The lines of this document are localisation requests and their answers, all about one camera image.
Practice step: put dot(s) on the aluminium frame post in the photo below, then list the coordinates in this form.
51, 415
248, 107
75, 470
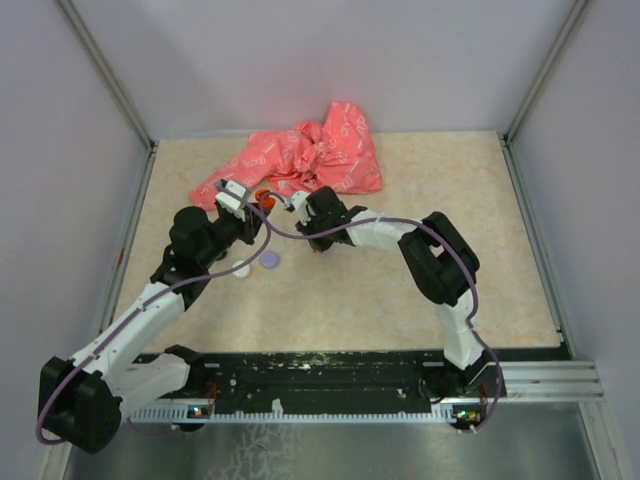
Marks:
567, 31
105, 70

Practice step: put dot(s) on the white slotted cable duct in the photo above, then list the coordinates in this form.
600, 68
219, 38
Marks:
185, 413

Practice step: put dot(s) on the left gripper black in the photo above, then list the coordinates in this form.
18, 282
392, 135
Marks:
251, 226

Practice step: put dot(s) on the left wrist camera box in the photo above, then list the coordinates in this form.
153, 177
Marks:
232, 196

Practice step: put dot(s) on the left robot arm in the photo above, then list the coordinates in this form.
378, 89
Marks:
84, 400

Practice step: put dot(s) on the pink printed cloth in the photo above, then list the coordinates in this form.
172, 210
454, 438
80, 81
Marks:
339, 153

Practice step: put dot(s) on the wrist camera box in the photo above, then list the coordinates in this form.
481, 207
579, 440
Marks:
232, 196
301, 206

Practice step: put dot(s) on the right aluminium frame post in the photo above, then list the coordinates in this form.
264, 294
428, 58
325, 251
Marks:
567, 31

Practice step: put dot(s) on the orange earbud charging case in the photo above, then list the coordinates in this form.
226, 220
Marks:
265, 200

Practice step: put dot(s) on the white earbud charging case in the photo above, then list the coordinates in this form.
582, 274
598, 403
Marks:
241, 269

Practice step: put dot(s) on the left aluminium frame post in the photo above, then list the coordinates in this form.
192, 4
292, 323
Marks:
105, 70

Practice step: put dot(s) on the purple earbud charging case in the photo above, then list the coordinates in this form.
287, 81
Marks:
269, 259

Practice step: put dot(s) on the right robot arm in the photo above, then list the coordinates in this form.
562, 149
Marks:
440, 261

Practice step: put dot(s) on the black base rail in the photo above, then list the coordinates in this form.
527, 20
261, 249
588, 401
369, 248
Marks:
337, 383

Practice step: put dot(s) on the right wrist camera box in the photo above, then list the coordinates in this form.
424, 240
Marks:
301, 206

